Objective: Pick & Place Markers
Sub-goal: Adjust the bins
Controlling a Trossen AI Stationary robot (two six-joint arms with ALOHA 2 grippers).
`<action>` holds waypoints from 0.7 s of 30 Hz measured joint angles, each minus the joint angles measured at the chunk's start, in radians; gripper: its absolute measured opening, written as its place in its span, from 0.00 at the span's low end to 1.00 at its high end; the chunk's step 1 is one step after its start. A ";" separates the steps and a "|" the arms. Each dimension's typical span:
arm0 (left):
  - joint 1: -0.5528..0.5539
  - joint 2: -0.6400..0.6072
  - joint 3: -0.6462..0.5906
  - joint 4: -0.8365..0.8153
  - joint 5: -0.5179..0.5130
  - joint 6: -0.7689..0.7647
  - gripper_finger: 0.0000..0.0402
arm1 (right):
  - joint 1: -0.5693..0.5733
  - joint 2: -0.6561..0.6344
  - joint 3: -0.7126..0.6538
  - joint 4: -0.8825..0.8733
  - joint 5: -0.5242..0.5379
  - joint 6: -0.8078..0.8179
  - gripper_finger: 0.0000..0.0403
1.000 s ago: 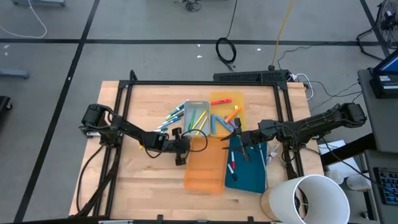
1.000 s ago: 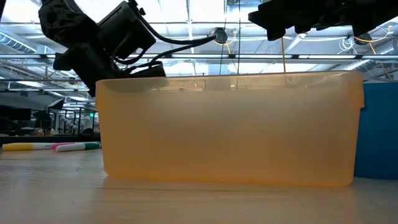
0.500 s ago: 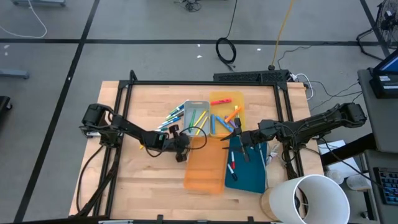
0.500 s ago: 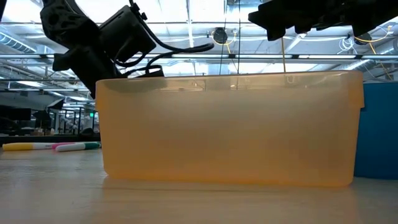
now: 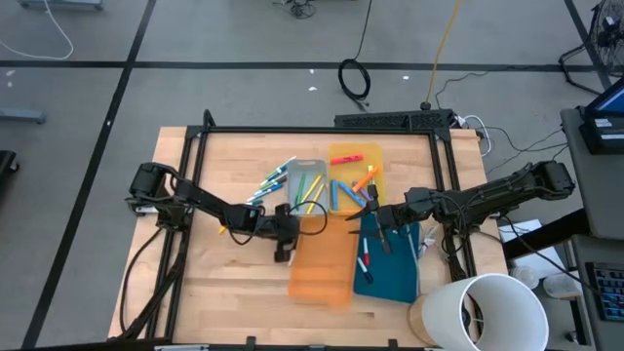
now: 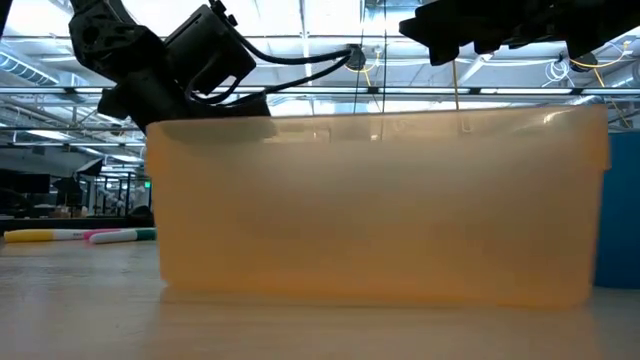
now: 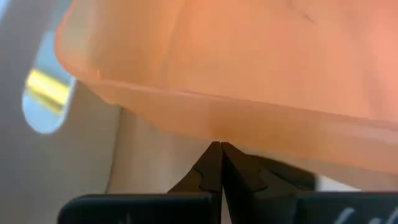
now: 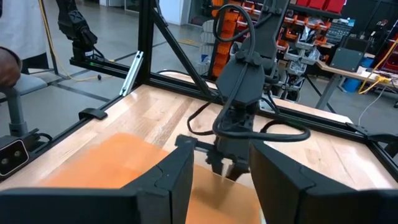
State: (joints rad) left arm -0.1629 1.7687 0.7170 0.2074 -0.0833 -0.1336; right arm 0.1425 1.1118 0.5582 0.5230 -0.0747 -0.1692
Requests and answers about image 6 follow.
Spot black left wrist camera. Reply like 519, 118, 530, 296
164, 3, 258, 97

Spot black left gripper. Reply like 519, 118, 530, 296
96, 68, 275, 134

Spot black ceiling cable reel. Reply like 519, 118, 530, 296
568, 49, 600, 74
347, 43, 369, 73

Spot yellow hanging cable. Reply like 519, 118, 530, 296
449, 59, 462, 112

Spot dark background desks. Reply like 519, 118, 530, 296
0, 157, 156, 234

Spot white marker pink cap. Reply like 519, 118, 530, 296
79, 228, 122, 240

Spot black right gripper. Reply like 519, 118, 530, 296
398, 0, 577, 66

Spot teal plastic bin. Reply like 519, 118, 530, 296
593, 130, 640, 290

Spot orange translucent plastic bin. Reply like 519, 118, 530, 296
144, 103, 612, 309

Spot thin black hanging cable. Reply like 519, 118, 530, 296
351, 0, 367, 116

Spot black left camera cable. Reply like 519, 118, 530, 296
189, 43, 369, 109

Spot white marker yellow cap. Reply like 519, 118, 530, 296
3, 228, 86, 245

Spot white marker green cap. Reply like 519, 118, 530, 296
89, 227, 158, 246

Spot long ceiling light bar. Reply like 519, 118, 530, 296
64, 85, 640, 96

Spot silver ventilation duct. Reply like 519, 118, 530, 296
0, 49, 91, 90

